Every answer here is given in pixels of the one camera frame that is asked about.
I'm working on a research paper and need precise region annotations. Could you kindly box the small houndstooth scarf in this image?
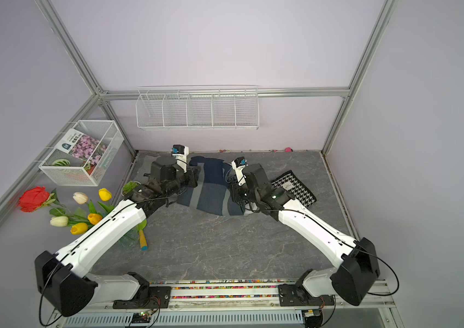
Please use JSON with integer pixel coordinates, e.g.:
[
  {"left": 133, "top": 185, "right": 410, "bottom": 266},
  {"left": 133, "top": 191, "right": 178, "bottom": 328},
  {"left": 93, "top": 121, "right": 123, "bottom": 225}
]
[{"left": 271, "top": 170, "right": 317, "bottom": 208}]

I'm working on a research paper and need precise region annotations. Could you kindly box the navy blue striped scarf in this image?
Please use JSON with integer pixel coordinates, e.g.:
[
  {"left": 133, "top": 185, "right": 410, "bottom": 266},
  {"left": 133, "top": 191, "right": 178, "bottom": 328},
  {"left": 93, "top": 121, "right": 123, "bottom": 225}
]
[{"left": 177, "top": 156, "right": 252, "bottom": 216}]

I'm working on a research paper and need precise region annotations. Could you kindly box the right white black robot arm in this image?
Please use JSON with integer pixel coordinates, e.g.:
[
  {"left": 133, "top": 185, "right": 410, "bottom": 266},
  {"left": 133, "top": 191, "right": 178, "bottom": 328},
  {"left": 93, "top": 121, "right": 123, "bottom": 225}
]
[{"left": 227, "top": 157, "right": 380, "bottom": 306}]

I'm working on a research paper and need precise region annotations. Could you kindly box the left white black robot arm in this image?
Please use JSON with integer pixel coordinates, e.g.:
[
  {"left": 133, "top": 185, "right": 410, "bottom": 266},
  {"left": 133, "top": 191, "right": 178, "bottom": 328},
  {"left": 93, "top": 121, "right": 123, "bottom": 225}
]
[{"left": 35, "top": 156, "right": 201, "bottom": 317}]

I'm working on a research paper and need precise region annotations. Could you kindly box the grey folded scarf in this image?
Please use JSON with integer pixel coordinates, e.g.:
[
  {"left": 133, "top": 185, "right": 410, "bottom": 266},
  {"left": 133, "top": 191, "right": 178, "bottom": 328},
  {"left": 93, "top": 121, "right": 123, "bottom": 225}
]
[{"left": 130, "top": 153, "right": 159, "bottom": 183}]

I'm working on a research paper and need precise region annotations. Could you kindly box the small potted green plant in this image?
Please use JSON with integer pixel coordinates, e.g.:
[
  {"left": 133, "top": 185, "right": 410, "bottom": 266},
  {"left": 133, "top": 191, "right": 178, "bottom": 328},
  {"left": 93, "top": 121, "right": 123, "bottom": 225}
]
[{"left": 121, "top": 180, "right": 141, "bottom": 196}]

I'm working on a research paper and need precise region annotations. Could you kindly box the flower seed packet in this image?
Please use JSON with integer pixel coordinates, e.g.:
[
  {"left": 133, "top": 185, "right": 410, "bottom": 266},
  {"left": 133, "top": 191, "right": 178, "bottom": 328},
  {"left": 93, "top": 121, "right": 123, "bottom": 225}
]
[{"left": 56, "top": 128, "right": 108, "bottom": 166}]

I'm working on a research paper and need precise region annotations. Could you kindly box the artificial tulip bouquet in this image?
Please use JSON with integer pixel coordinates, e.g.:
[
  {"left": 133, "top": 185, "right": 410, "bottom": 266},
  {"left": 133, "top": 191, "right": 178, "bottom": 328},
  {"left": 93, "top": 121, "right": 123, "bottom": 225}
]
[{"left": 47, "top": 189, "right": 115, "bottom": 226}]

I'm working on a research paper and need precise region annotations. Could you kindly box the red artificial rose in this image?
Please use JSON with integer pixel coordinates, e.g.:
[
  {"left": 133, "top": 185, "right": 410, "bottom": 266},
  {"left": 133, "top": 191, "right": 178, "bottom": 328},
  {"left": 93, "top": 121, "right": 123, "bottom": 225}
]
[{"left": 17, "top": 187, "right": 51, "bottom": 213}]

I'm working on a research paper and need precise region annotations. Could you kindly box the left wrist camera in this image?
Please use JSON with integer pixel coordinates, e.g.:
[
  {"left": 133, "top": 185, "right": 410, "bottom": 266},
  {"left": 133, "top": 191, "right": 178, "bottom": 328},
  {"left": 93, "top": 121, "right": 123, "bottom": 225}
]
[{"left": 172, "top": 144, "right": 190, "bottom": 172}]

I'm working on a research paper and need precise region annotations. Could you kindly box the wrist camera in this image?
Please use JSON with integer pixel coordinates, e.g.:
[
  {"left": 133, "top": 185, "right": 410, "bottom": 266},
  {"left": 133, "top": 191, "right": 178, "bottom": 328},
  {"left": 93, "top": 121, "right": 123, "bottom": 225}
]
[
  {"left": 231, "top": 157, "right": 248, "bottom": 186},
  {"left": 172, "top": 144, "right": 190, "bottom": 172}
]

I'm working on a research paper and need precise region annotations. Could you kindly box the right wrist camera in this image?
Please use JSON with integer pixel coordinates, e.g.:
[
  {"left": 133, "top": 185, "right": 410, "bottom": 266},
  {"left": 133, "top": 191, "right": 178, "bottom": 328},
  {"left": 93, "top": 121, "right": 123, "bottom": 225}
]
[{"left": 231, "top": 157, "right": 248, "bottom": 186}]

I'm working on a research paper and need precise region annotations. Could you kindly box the white wire wall shelf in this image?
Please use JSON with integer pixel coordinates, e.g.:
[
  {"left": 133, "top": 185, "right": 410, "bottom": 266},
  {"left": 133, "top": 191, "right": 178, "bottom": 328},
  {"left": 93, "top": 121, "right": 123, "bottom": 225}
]
[{"left": 135, "top": 85, "right": 260, "bottom": 130}]

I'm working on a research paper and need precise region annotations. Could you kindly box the white wire side basket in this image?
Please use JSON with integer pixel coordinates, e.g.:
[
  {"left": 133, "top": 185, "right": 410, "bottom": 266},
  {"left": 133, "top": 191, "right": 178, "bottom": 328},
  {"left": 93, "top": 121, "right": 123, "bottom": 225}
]
[{"left": 39, "top": 120, "right": 124, "bottom": 187}]

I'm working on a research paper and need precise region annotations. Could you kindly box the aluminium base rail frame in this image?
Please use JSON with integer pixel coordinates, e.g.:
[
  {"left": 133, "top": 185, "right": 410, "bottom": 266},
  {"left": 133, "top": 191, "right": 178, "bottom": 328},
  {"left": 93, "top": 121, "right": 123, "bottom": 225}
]
[{"left": 54, "top": 280, "right": 404, "bottom": 327}]

